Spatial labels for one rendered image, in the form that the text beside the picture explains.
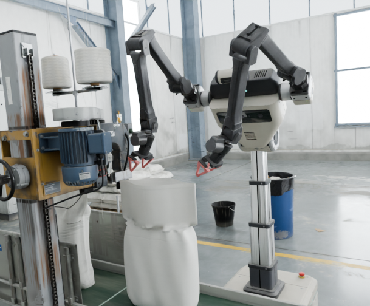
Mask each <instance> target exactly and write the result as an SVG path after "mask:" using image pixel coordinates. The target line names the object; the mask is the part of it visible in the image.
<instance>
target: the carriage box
mask: <svg viewBox="0 0 370 306"><path fill-rule="evenodd" d="M64 128H72V127H61V126H56V127H47V128H38V129H30V130H25V131H8V130H4V131H0V144H1V154H2V159H3V160H4V161H6V162H7V163H8V164H9V165H10V166H13V165H14V164H18V165H24V166H26V168H27V169H28V171H29V174H30V183H29V185H28V186H27V187H25V188H22V189H17V190H15V192H14V195H13V197H14V198H20V199H31V200H37V201H42V200H45V199H49V198H51V197H56V196H60V195H62V194H67V193H69V192H74V191H78V190H80V189H84V188H88V187H91V186H94V183H93V184H90V185H84V186H67V185H66V184H65V183H64V182H63V176H62V171H61V167H62V166H64V164H63V163H61V159H60V151H54V152H46V153H40V149H39V138H38V134H39V133H47V132H58V129H64ZM9 140H31V144H32V155H33V157H30V158H12V157H11V151H10V141H9ZM58 181H60V188H61V191H58V192H55V193H51V194H48V195H45V189H44V185H46V184H49V183H54V182H58ZM7 185H8V184H5V189H6V194H7V196H8V195H9V193H10V190H11V188H10V187H8V186H7Z"/></svg>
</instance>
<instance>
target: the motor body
mask: <svg viewBox="0 0 370 306"><path fill-rule="evenodd" d="M93 130H94V127H75V128H73V127H72V128H64V129H58V132H59V133H58V141H59V147H60V159H61V163H63V164H64V166H62V167H61V171H62V176H63V182H64V183H65V184H66V185H67V186H84V185H90V184H93V183H95V182H96V181H97V179H98V167H97V163H94V157H96V154H90V153H89V152H88V147H87V136H88V134H94V131H93Z"/></svg>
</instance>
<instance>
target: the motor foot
mask: <svg viewBox="0 0 370 306"><path fill-rule="evenodd" d="M58 133H59V132H47V133H39V134H38V138H39V149H40V153H46V152H54V151H59V150H60V147H59V141H58Z"/></svg>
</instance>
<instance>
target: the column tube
mask: <svg viewBox="0 0 370 306"><path fill-rule="evenodd" d="M21 43H27V44H31V45H32V48H33V50H34V56H33V71H34V72H33V73H34V77H35V79H34V80H35V89H36V99H37V105H38V118H39V128H46V119H45V113H44V101H43V90H42V84H41V72H40V66H39V55H38V43H37V37H36V36H34V35H28V34H24V33H18V32H10V33H6V34H3V35H0V62H1V73H2V83H3V89H4V99H5V109H6V115H7V125H8V131H25V130H30V129H34V122H33V112H32V111H33V109H32V101H31V94H30V83H29V81H30V80H29V72H28V64H27V58H22V52H21ZM6 77H10V85H11V91H12V102H13V104H9V102H8V96H7V85H6V80H5V78H6ZM9 141H10V151H11V157H12V158H30V157H33V155H32V144H31V140H9ZM16 204H17V209H18V220H19V230H20V236H21V246H22V256H23V262H24V272H25V278H26V288H27V298H28V304H29V306H53V298H52V295H53V294H52V287H51V280H50V268H49V259H48V256H49V255H48V252H47V241H46V228H45V224H44V223H45V221H44V213H43V201H37V200H31V199H20V198H16ZM50 208H51V209H49V222H50V231H51V234H50V235H51V237H52V249H53V261H54V269H55V277H56V283H57V295H58V306H65V305H64V294H63V283H62V276H61V265H60V254H59V247H58V236H57V225H56V218H55V207H54V206H51V207H50Z"/></svg>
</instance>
